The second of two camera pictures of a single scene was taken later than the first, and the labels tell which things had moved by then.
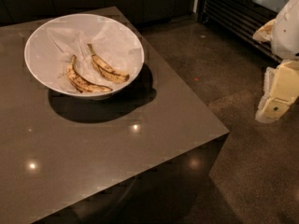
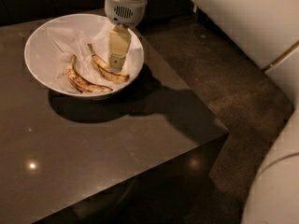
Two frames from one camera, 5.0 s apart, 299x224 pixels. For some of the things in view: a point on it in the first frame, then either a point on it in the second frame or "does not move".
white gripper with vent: x=287 y=32 -> x=125 y=11
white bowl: x=83 y=55 does not move
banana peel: x=105 y=68 does not move
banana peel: x=82 y=84 does not move
